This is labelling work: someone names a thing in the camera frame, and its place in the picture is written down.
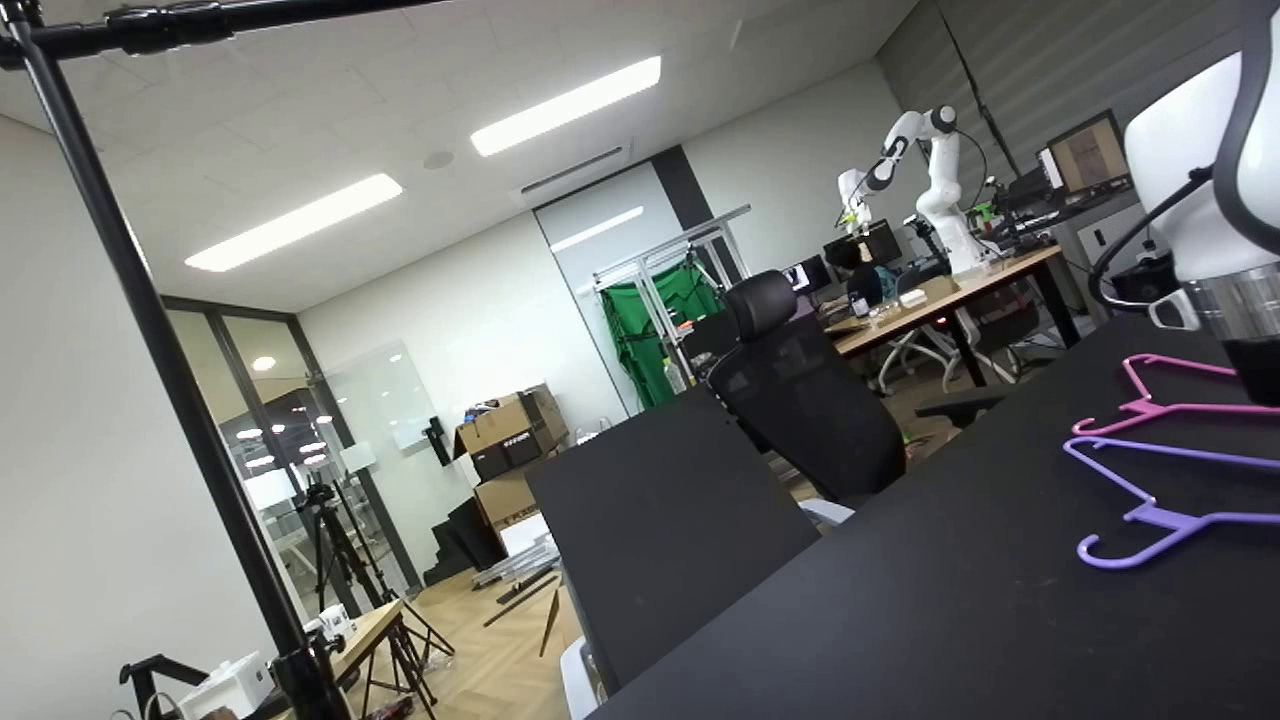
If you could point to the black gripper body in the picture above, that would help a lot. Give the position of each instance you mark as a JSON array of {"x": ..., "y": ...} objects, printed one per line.
[{"x": 1253, "y": 368}]

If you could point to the pink plastic coat hanger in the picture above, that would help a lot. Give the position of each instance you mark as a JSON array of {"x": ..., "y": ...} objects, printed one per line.
[{"x": 1147, "y": 409}]

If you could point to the purple plastic coat hanger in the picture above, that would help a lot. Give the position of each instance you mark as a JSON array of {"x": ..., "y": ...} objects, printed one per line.
[{"x": 1162, "y": 521}]

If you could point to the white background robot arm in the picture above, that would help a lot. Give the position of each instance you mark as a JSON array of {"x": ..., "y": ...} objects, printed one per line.
[{"x": 949, "y": 182}]

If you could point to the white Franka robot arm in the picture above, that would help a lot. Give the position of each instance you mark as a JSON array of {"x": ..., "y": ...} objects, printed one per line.
[{"x": 1200, "y": 145}]

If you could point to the black hanging rod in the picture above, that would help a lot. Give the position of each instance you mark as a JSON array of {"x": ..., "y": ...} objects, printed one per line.
[{"x": 203, "y": 25}]

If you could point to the computer monitor showing image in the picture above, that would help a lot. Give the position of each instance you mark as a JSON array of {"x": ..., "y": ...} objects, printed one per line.
[{"x": 1087, "y": 158}]

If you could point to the wooden desk with black legs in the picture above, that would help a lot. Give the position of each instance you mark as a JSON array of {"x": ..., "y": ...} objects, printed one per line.
[{"x": 962, "y": 285}]

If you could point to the black computer monitor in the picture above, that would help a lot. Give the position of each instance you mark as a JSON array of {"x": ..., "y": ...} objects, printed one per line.
[{"x": 863, "y": 251}]

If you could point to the black office chair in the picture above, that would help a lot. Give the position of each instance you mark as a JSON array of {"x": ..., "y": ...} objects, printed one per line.
[{"x": 814, "y": 413}]

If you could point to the green cloth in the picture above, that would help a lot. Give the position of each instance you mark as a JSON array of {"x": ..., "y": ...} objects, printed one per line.
[
  {"x": 689, "y": 289},
  {"x": 637, "y": 340}
]

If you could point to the black panel board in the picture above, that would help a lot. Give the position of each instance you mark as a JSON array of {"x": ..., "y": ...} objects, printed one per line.
[{"x": 665, "y": 535}]

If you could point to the ceiling air vent slot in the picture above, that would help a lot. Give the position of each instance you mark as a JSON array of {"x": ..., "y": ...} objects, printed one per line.
[{"x": 570, "y": 169}]

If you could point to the rectangular ceiling light panel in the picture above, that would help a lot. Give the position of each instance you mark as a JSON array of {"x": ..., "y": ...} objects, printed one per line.
[
  {"x": 567, "y": 106},
  {"x": 295, "y": 225}
]

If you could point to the black storage box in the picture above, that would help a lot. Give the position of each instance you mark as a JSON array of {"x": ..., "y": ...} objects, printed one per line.
[{"x": 506, "y": 458}]

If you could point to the stacked cardboard boxes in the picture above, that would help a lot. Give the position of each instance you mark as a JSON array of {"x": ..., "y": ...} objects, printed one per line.
[{"x": 502, "y": 419}]

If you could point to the small cardboard box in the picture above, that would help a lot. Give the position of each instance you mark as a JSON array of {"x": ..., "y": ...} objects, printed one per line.
[{"x": 506, "y": 500}]

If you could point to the glass whiteboard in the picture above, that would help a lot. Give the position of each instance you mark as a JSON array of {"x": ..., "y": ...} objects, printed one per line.
[{"x": 380, "y": 400}]

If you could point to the wooden board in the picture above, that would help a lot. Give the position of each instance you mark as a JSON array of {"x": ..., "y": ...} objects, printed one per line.
[{"x": 367, "y": 639}]

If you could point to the white plastic box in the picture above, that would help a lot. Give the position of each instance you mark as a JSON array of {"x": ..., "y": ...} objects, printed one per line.
[{"x": 226, "y": 689}]

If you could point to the black stand pole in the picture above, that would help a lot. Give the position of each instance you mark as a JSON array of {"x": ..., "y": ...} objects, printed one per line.
[{"x": 149, "y": 321}]

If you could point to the black camera tripod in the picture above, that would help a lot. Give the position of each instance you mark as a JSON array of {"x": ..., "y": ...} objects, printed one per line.
[{"x": 322, "y": 500}]

